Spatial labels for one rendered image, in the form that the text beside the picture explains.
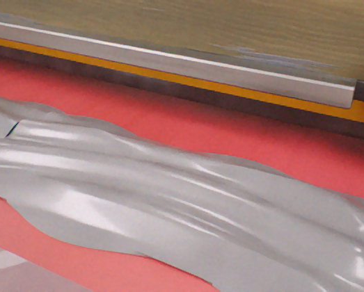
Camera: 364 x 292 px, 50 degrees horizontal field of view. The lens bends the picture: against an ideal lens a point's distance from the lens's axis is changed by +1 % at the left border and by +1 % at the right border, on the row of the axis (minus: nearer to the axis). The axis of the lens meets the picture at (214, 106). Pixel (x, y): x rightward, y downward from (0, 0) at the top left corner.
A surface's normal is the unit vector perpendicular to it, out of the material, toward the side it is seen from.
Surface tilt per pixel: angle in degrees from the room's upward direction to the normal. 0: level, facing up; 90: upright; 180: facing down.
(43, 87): 32
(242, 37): 56
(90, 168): 6
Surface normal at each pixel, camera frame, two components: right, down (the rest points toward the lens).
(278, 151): 0.04, -0.90
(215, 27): -0.41, 0.35
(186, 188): -0.20, -0.56
